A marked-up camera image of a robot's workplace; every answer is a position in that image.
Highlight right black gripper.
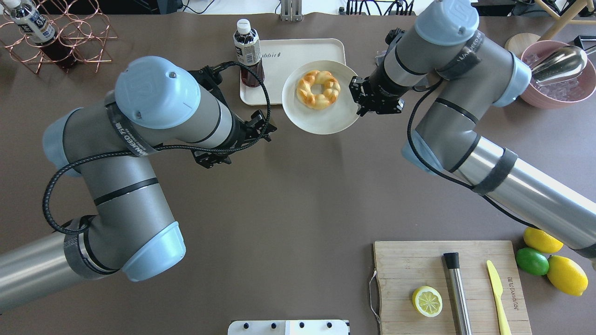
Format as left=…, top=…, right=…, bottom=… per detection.
left=349, top=76, right=404, bottom=117

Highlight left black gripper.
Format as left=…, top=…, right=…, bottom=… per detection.
left=192, top=110, right=277, bottom=169

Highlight glazed ring donut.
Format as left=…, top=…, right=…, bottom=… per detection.
left=296, top=70, right=341, bottom=110

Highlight white round plate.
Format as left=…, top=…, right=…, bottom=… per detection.
left=282, top=60, right=359, bottom=135

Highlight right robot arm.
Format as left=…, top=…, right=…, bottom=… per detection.
left=349, top=0, right=596, bottom=261

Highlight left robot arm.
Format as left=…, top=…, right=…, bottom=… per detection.
left=0, top=56, right=276, bottom=312

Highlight cream rabbit tray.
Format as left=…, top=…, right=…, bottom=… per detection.
left=260, top=38, right=345, bottom=105

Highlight dark tea bottle on tray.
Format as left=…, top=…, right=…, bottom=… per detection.
left=233, top=19, right=264, bottom=87

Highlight round wooden stand base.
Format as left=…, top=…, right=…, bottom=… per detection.
left=505, top=33, right=540, bottom=59

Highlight bamboo cutting board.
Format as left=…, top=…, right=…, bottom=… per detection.
left=374, top=241, right=532, bottom=335

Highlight steel muddler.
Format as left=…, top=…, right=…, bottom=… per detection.
left=443, top=252, right=473, bottom=335

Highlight clear ice cubes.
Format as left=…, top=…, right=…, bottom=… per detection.
left=530, top=75, right=580, bottom=100

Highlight pink bowl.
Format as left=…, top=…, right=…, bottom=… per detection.
left=520, top=40, right=596, bottom=109

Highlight steel ice scoop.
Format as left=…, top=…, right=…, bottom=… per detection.
left=530, top=45, right=588, bottom=86

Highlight half lemon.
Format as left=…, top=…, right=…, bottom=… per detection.
left=412, top=286, right=443, bottom=317

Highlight upper yellow lemon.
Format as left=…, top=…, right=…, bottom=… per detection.
left=523, top=227, right=564, bottom=254

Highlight yellow lemon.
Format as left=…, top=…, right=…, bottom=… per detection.
left=547, top=256, right=589, bottom=296
left=523, top=227, right=564, bottom=254

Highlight green lime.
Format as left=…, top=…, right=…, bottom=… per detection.
left=515, top=248, right=549, bottom=276

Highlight dark tea bottle in rack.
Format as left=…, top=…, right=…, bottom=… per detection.
left=3, top=0, right=77, bottom=69

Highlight lower yellow lemon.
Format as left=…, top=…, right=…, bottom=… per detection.
left=547, top=256, right=589, bottom=296

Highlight yellow plastic knife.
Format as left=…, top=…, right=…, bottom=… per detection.
left=486, top=260, right=512, bottom=335

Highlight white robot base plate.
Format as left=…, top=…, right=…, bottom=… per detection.
left=227, top=319, right=351, bottom=335

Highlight copper wire bottle rack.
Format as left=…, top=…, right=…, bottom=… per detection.
left=1, top=0, right=118, bottom=74

